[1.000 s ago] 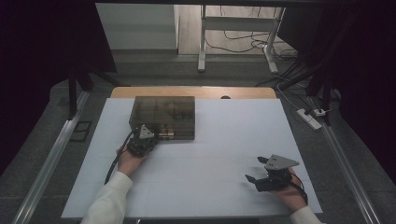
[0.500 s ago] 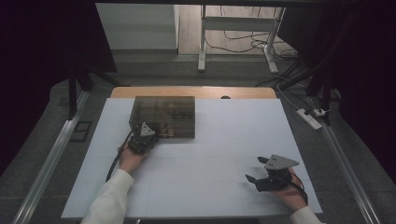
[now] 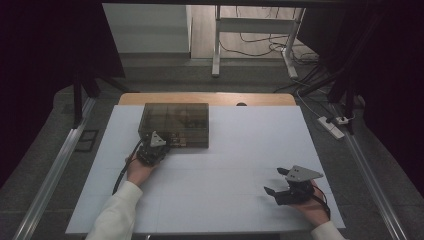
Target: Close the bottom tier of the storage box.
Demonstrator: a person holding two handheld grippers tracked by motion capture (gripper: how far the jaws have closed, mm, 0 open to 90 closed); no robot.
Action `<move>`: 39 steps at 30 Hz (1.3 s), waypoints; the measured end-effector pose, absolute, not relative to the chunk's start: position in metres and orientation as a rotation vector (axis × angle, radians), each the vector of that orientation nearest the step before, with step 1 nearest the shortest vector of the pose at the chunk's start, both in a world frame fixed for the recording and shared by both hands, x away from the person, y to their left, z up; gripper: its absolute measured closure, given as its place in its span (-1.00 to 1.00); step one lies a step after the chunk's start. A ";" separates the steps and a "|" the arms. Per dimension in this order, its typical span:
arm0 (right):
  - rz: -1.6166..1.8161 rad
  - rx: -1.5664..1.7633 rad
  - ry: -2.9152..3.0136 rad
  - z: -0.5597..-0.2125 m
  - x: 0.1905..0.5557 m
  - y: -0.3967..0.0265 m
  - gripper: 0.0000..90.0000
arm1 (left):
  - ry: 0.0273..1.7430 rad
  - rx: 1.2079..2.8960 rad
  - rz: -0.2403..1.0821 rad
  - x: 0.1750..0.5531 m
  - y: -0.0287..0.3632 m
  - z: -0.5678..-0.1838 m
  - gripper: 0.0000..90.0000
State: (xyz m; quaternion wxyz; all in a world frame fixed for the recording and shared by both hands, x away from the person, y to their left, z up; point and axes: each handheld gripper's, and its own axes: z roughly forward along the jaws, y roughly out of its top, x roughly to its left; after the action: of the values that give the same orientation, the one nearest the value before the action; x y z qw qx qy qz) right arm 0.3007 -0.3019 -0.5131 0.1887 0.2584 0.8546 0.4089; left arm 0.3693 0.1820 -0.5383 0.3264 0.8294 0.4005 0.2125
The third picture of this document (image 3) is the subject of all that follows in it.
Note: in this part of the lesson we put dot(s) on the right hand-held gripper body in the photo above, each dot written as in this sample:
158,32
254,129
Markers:
298,193

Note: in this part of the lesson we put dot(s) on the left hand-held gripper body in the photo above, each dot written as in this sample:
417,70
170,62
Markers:
151,153

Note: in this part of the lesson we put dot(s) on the dark translucent storage box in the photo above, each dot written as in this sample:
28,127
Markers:
186,116

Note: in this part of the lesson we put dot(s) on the person's right hand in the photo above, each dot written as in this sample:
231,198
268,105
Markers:
313,210

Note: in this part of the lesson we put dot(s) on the person's left hand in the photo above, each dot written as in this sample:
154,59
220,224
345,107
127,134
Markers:
138,173

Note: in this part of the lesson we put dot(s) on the white table mat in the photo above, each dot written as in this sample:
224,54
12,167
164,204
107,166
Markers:
233,156

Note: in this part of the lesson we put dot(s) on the wooden table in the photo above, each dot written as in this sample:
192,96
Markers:
200,99

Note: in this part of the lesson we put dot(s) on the white power strip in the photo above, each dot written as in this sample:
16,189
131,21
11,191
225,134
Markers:
330,127

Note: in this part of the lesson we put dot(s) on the black metal stand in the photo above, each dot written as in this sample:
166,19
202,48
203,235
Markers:
348,106
77,103

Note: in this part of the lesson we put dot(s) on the white plug adapter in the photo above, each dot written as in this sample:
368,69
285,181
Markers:
341,120

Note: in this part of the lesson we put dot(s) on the black table grommet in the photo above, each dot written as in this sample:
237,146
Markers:
241,104

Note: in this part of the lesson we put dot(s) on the white cabinet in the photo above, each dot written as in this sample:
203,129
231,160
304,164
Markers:
146,30

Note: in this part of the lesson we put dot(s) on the dark curtain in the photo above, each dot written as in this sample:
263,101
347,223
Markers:
40,66
393,83

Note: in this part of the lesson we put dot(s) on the aluminium floor rail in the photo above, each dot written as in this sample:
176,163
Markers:
56,166
373,180

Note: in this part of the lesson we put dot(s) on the white desk frame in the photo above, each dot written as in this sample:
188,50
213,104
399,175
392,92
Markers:
253,25

